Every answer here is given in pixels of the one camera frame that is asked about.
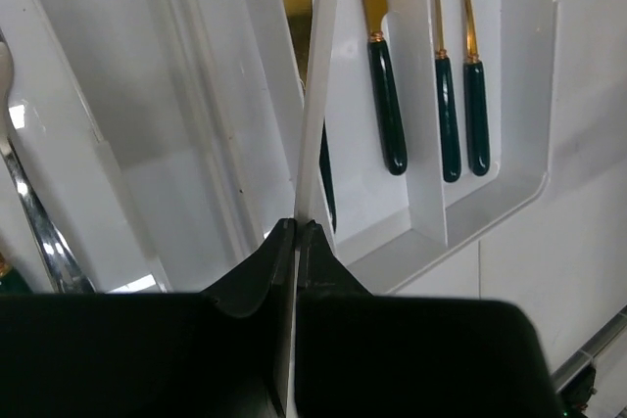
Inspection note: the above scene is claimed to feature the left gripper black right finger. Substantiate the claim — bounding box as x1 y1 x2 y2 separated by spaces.
295 222 562 417

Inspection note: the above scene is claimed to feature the gold spoon green handle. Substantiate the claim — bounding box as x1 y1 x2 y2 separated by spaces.
434 0 461 183
462 0 491 176

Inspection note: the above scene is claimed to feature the gold knife green handle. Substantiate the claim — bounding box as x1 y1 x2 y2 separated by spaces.
362 0 408 176
283 0 337 231

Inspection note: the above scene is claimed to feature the white cutlery tray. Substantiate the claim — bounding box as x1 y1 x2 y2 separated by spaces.
1 0 554 298

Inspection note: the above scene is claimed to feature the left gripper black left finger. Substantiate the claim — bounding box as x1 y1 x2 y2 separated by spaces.
1 218 297 417

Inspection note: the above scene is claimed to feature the gold fork green handle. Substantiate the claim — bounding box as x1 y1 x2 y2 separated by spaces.
0 255 32 295

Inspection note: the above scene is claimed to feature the aluminium rail frame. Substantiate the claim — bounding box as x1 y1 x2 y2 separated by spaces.
552 307 626 393

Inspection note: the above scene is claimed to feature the silver fork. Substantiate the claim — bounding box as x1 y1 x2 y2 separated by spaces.
1 34 96 294

